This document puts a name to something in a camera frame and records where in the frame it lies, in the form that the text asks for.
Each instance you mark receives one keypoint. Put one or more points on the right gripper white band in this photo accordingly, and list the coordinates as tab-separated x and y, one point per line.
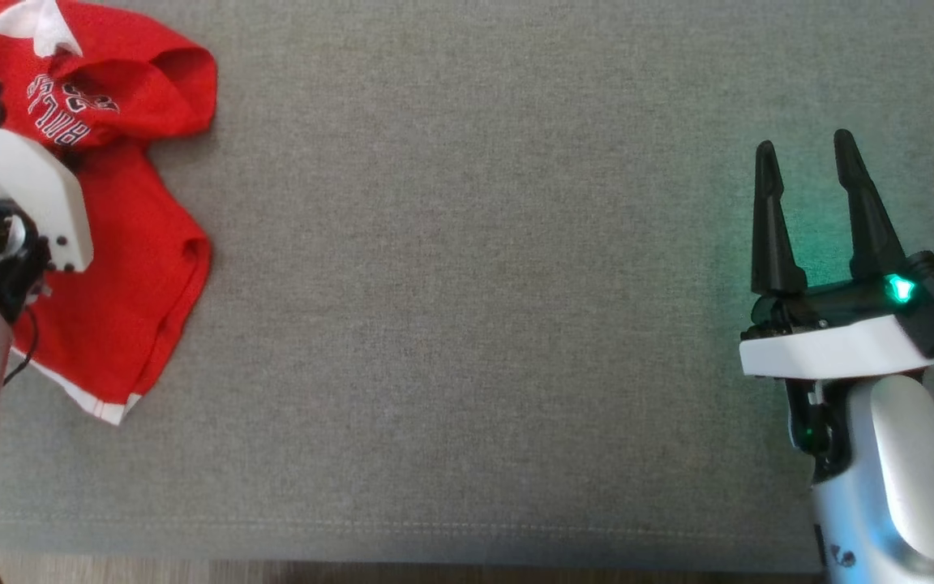
824	349

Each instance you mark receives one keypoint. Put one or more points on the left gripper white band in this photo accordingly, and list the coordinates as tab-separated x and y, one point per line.
37	195

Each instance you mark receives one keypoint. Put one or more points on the red white basketball shirt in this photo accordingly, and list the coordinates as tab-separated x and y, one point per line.
126	308

